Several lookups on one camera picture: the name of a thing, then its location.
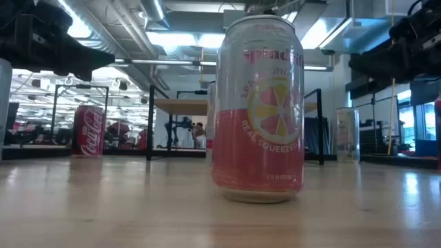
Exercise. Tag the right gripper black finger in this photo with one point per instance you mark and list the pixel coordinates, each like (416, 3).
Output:
(375, 67)

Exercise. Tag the dark window blind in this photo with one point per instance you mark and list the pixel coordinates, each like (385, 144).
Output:
(425, 93)

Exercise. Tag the pink grey Spindrift can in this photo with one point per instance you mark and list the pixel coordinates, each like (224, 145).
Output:
(258, 155)

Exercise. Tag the person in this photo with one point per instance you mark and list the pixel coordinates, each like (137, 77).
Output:
(200, 136)

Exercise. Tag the dark fabric panel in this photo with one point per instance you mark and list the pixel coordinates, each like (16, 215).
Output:
(311, 134)

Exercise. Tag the black monitor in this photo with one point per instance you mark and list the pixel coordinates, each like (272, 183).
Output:
(12, 117)

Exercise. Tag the wooden shelf black metal frame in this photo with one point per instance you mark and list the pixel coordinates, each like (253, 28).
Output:
(182, 107)

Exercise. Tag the black table edge rail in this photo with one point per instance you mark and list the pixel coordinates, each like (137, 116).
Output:
(34, 152)

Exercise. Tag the tall white Celsius can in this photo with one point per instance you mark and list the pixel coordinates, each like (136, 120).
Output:
(348, 137)

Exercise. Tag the red background object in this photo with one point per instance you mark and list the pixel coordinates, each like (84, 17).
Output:
(143, 139)
(119, 129)

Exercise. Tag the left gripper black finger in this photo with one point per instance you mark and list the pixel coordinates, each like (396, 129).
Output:
(91, 62)

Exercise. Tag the blue box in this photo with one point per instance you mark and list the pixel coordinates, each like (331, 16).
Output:
(425, 148)

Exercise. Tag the black perforated rack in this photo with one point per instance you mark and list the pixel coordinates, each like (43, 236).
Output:
(370, 139)

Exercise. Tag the black metal station frame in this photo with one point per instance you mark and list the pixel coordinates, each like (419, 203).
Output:
(54, 117)

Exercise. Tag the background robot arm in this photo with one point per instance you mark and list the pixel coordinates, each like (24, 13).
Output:
(184, 124)

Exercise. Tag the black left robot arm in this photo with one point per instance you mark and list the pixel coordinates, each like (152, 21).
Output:
(20, 17)

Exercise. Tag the grey-blue beverage can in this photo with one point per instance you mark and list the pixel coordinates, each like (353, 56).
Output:
(5, 110)

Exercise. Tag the large white ventilation hood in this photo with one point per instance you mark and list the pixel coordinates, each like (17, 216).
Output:
(344, 34)

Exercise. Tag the black stand pole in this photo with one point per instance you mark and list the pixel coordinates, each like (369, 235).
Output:
(373, 113)

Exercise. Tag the silver spiral air duct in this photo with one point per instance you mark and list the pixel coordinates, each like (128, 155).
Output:
(103, 44)

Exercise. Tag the black dome security camera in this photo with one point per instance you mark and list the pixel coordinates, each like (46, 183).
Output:
(327, 52)

